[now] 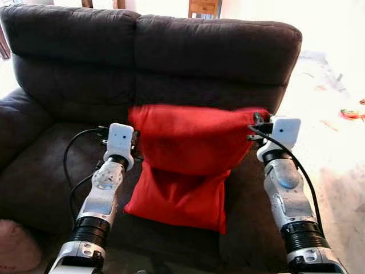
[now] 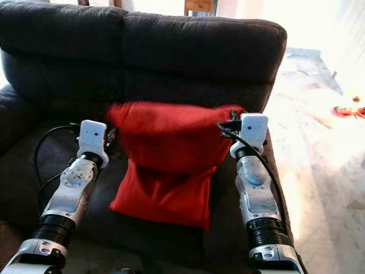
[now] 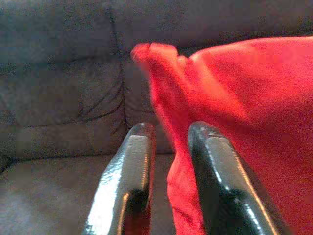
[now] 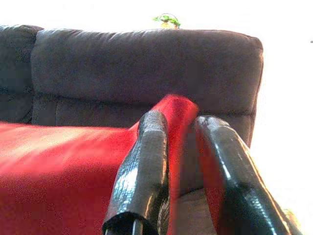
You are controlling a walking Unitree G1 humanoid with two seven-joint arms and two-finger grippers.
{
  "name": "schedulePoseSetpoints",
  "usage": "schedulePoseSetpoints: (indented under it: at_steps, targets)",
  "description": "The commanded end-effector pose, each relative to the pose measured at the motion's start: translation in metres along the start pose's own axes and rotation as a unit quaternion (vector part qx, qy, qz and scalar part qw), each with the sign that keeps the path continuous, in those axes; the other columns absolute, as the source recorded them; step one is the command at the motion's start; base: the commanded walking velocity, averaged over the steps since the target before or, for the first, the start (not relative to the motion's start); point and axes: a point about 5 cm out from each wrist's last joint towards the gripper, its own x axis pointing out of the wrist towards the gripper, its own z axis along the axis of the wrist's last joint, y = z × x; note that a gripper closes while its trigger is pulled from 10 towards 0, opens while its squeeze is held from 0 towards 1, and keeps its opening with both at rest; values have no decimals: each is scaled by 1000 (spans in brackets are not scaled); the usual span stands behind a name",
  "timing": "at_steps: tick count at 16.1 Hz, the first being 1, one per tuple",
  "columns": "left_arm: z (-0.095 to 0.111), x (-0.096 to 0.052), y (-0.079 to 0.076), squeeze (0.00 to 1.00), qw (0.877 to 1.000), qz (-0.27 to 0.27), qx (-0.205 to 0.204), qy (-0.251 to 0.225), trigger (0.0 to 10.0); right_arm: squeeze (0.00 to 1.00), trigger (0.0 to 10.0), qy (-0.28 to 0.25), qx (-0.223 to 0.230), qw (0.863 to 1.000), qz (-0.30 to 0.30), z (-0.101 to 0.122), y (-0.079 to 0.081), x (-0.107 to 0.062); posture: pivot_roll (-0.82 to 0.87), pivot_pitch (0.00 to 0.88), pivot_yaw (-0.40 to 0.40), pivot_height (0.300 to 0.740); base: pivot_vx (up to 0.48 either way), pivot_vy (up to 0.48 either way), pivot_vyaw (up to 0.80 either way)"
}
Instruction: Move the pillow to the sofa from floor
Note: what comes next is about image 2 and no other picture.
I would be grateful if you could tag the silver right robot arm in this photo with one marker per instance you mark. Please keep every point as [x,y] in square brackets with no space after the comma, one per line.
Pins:
[259,194]

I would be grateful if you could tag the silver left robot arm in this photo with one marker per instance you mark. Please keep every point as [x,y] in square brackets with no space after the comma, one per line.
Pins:
[68,197]

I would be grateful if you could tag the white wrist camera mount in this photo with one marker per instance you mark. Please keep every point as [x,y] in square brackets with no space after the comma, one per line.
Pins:
[92,137]
[254,128]

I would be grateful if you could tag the dark brown fabric sofa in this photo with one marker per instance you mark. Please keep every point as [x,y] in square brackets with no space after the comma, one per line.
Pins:
[63,57]

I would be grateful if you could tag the red plate with green item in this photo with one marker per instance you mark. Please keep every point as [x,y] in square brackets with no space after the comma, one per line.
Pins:
[344,112]

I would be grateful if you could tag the red pillow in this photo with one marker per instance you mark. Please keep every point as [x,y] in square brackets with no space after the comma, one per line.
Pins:
[165,151]

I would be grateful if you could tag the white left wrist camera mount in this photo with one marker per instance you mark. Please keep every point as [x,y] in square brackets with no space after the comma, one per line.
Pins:
[92,137]

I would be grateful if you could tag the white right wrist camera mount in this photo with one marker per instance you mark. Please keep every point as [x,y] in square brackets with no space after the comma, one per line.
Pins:
[254,128]

